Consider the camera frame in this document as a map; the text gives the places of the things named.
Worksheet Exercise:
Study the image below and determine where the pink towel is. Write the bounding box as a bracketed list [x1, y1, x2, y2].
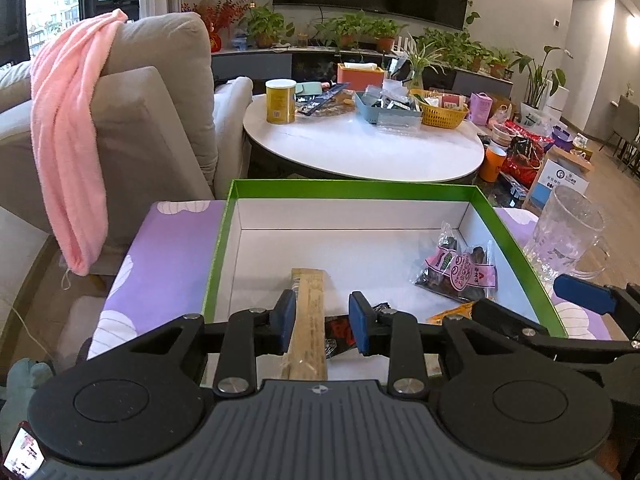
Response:
[30, 10, 128, 276]

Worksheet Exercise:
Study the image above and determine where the orange cup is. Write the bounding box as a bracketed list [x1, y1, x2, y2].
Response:
[478, 144, 506, 183]

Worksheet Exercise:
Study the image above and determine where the clear glass mug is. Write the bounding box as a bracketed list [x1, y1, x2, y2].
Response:
[523, 185, 610, 287]

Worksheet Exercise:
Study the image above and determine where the grey blue plastic tray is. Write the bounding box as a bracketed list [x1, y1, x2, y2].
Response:
[354, 92, 422, 128]

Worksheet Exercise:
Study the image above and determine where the pink small box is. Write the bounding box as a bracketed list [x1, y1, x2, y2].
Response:
[469, 92, 492, 126]

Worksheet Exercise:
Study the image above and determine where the yellow woven basket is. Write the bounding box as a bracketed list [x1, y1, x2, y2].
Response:
[410, 89, 469, 129]

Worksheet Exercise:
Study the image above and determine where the red flower vase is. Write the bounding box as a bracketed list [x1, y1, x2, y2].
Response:
[180, 0, 252, 53]

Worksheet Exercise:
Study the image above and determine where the green white cardboard box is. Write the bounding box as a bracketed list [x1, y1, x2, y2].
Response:
[203, 180, 565, 336]

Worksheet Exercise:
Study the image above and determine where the blue white cardboard box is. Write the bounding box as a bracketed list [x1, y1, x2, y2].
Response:
[523, 145, 593, 214]

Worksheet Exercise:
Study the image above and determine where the orange snack package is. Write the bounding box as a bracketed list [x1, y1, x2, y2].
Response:
[426, 301, 474, 325]

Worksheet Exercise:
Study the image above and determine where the dark tv cabinet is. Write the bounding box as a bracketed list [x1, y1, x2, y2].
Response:
[210, 45, 516, 99]

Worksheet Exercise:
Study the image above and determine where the purple floral tablecloth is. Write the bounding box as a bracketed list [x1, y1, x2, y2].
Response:
[89, 200, 608, 356]

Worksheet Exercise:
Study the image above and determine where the orange tissue box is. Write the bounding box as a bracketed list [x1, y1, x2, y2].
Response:
[337, 62, 385, 91]

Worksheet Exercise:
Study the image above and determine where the tan snack bar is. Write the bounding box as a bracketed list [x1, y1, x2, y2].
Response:
[281, 268, 328, 382]

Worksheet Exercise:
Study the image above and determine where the white round coffee table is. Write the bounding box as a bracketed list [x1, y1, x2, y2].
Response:
[243, 96, 484, 182]

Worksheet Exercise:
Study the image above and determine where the beige armchair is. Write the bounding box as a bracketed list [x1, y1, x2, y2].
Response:
[0, 11, 254, 264]

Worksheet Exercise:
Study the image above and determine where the yellow tin can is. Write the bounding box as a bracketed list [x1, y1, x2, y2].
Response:
[266, 78, 296, 125]

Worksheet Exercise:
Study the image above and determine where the pink purple snack packet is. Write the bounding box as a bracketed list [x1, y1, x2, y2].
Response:
[414, 222, 498, 304]

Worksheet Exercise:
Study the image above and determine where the large leafy floor plant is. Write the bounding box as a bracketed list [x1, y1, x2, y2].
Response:
[509, 46, 574, 108]

